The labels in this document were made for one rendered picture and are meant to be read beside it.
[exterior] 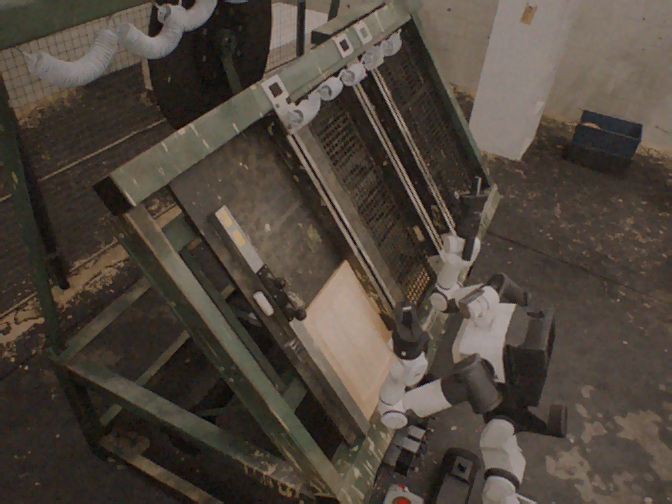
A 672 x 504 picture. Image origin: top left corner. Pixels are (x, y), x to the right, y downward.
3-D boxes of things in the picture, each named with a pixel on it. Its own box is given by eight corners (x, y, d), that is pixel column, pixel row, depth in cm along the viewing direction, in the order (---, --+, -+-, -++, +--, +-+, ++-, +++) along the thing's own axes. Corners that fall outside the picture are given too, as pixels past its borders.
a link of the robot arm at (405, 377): (396, 343, 152) (384, 371, 160) (414, 367, 147) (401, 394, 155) (413, 336, 155) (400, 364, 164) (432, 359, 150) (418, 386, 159)
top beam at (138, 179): (114, 218, 134) (134, 208, 128) (89, 185, 131) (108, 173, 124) (408, 14, 288) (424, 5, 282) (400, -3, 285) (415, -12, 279)
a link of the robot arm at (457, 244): (474, 221, 196) (467, 249, 200) (447, 219, 194) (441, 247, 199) (486, 233, 186) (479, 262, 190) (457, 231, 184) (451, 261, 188)
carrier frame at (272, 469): (330, 593, 227) (346, 512, 173) (91, 453, 268) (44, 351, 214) (466, 290, 381) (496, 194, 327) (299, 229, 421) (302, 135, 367)
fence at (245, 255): (356, 435, 189) (365, 435, 187) (206, 216, 157) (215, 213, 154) (362, 424, 193) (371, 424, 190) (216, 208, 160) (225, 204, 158)
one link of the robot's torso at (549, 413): (568, 418, 189) (565, 384, 180) (563, 447, 180) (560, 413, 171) (492, 407, 203) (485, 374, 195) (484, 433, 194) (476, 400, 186)
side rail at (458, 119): (474, 192, 324) (490, 187, 317) (394, 22, 286) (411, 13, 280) (477, 186, 330) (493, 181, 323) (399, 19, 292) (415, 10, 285)
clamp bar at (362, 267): (397, 357, 217) (448, 352, 202) (240, 96, 177) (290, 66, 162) (405, 341, 224) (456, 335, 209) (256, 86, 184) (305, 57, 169)
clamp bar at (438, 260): (436, 280, 255) (482, 271, 240) (314, 50, 214) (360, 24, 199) (443, 268, 262) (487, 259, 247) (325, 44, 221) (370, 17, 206)
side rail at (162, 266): (312, 493, 176) (337, 497, 169) (103, 223, 138) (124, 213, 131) (320, 478, 180) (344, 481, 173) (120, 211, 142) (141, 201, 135)
